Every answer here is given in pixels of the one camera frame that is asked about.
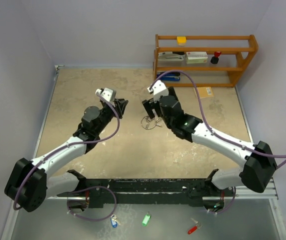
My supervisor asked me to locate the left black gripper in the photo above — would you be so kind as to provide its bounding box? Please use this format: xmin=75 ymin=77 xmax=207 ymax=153
xmin=95 ymin=98 xmax=127 ymax=135

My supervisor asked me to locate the large metal keyring with clips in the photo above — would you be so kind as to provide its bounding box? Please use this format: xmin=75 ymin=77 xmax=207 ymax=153
xmin=140 ymin=115 xmax=163 ymax=130

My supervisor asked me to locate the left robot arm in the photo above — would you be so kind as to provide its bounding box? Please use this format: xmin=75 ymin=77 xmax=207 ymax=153
xmin=4 ymin=98 xmax=129 ymax=212

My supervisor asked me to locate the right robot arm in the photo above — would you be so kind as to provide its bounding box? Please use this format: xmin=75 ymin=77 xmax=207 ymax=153
xmin=142 ymin=84 xmax=277 ymax=196

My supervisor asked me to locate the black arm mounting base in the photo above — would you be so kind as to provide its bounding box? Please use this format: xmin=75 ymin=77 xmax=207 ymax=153
xmin=59 ymin=178 xmax=233 ymax=209

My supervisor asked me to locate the blue stapler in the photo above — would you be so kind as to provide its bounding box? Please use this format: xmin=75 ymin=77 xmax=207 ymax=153
xmin=160 ymin=72 xmax=181 ymax=82

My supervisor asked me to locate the grey stapler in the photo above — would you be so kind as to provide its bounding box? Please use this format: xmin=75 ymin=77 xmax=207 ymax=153
xmin=158 ymin=51 xmax=185 ymax=62

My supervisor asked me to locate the brown envelope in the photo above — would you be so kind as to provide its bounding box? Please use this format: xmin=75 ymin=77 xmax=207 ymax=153
xmin=193 ymin=86 xmax=214 ymax=99

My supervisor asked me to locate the white and red box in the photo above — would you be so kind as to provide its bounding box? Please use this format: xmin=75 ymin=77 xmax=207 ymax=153
xmin=185 ymin=51 xmax=208 ymax=64

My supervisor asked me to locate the yellow box on shelf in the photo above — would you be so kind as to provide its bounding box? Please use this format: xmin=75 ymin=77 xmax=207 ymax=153
xmin=176 ymin=36 xmax=187 ymax=46

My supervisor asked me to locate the wooden shelf rack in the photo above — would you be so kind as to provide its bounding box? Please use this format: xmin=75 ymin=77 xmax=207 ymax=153
xmin=153 ymin=34 xmax=259 ymax=87

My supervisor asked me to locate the red and black stamp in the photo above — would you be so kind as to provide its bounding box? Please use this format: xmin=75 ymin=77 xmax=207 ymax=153
xmin=210 ymin=51 xmax=222 ymax=65

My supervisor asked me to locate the green key tag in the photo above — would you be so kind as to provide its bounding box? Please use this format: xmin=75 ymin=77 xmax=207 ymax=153
xmin=141 ymin=212 xmax=151 ymax=227

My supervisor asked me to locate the key with blue tag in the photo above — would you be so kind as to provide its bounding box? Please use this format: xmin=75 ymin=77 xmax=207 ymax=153
xmin=110 ymin=214 xmax=121 ymax=228

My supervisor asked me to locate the key with red tag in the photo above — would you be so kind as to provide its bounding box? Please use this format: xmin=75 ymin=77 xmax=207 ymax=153
xmin=187 ymin=217 xmax=202 ymax=235

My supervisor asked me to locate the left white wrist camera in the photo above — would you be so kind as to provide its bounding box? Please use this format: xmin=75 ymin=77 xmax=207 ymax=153
xmin=95 ymin=87 xmax=117 ymax=103

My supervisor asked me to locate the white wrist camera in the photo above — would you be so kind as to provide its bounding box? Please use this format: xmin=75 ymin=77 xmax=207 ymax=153
xmin=147 ymin=80 xmax=169 ymax=98
xmin=95 ymin=87 xmax=117 ymax=103

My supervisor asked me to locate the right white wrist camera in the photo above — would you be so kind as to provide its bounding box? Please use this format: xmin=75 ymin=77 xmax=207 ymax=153
xmin=147 ymin=80 xmax=169 ymax=98

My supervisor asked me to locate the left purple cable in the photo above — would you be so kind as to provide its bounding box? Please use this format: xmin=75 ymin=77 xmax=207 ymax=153
xmin=12 ymin=92 xmax=121 ymax=222

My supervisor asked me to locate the aluminium table frame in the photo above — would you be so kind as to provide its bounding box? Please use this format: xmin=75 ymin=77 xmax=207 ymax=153
xmin=2 ymin=67 xmax=286 ymax=240

